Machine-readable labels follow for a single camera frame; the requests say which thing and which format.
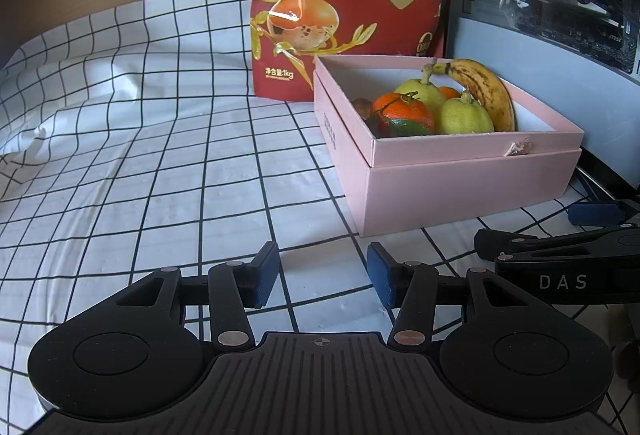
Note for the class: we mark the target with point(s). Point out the red snack bag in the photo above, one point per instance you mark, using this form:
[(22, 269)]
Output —
[(350, 15)]

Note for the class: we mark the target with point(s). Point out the glass-sided computer case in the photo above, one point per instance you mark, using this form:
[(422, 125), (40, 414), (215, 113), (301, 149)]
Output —
[(550, 40)]

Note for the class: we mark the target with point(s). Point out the pink cardboard box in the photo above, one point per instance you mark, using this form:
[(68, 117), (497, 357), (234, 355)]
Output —
[(450, 185)]

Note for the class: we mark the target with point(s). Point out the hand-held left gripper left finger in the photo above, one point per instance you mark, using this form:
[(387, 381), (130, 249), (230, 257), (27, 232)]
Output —
[(265, 272)]

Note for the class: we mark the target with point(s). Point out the orange tangerine with leaf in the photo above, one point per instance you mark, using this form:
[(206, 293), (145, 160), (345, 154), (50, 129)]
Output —
[(400, 110)]

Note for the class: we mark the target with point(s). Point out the spotted yellow banana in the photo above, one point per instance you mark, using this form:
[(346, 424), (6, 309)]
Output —
[(487, 90)]

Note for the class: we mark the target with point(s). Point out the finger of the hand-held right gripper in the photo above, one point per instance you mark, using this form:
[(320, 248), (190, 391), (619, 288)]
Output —
[(595, 213), (550, 245)]

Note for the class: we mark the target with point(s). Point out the white black-grid cloth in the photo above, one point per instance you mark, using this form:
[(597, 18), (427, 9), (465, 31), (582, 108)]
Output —
[(150, 165)]

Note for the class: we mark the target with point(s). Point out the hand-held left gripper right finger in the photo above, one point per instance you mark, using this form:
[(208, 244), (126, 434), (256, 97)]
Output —
[(382, 275)]

